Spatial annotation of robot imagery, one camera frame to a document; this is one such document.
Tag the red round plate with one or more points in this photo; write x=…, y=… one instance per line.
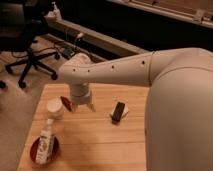
x=33, y=151

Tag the power strip with cables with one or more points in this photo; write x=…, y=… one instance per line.
x=67, y=52

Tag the white plastic bottle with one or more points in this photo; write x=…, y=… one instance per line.
x=46, y=141

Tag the white spray bottle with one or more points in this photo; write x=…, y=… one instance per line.
x=55, y=13

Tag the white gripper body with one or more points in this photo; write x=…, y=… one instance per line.
x=80, y=94

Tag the black office chair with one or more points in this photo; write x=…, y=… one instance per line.
x=21, y=21

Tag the white plug adapter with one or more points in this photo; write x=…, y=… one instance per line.
x=80, y=35

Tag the white round jar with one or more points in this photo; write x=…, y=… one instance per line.
x=55, y=108

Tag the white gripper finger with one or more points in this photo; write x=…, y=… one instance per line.
x=91, y=107
x=74, y=107

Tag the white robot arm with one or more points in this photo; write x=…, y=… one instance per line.
x=179, y=106

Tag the red spoon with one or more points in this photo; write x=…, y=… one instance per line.
x=67, y=103

